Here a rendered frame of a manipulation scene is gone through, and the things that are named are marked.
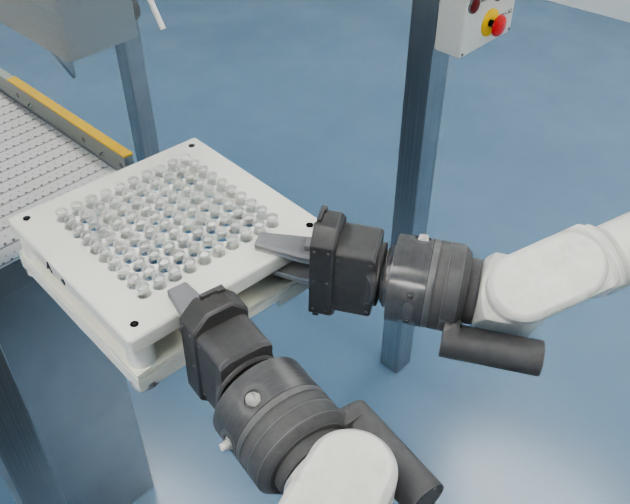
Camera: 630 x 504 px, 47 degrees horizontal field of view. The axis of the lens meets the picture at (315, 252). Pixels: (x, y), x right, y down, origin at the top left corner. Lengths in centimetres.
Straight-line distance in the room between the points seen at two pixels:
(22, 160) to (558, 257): 82
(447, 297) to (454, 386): 136
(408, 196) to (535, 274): 98
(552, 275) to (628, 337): 162
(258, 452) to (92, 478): 115
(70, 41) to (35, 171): 27
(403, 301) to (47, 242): 37
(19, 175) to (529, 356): 79
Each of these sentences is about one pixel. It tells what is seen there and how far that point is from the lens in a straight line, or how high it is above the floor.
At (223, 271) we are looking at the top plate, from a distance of 72.
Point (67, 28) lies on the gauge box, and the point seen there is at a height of 119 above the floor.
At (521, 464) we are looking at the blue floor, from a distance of 193.
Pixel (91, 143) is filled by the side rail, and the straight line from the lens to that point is 118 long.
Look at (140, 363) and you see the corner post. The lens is 70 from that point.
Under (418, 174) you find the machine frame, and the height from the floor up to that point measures 66.
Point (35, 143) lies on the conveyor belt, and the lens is 125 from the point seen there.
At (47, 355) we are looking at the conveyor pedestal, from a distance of 139.
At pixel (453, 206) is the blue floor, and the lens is 262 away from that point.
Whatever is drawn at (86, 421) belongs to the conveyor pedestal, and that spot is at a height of 36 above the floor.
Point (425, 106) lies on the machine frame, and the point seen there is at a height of 83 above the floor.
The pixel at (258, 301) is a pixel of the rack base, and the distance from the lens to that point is 75.
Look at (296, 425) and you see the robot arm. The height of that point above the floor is 111.
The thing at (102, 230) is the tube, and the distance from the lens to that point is 78.
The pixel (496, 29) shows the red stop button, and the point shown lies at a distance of 145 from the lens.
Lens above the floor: 157
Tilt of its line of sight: 41 degrees down
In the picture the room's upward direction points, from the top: straight up
